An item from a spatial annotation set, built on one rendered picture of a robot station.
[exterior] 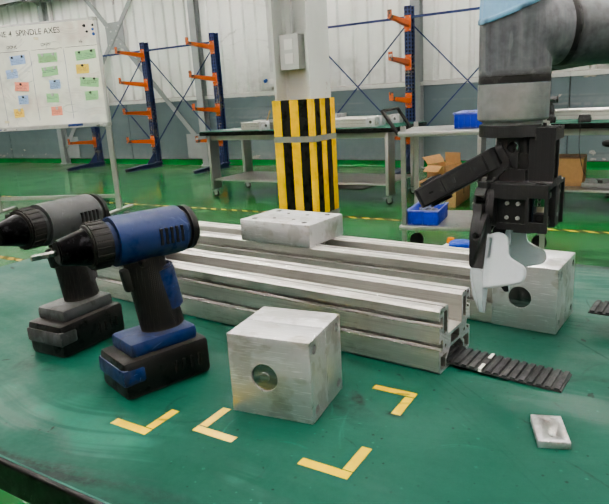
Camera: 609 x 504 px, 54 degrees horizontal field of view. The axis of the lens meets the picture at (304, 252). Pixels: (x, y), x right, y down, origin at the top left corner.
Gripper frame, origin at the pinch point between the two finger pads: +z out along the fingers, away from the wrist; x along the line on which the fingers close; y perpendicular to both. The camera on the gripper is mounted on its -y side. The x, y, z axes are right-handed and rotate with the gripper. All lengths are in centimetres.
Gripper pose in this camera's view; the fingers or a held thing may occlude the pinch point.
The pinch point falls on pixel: (488, 292)
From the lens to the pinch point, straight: 75.9
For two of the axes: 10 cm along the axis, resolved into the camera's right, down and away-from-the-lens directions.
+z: 0.5, 9.7, 2.5
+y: 8.1, 1.1, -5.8
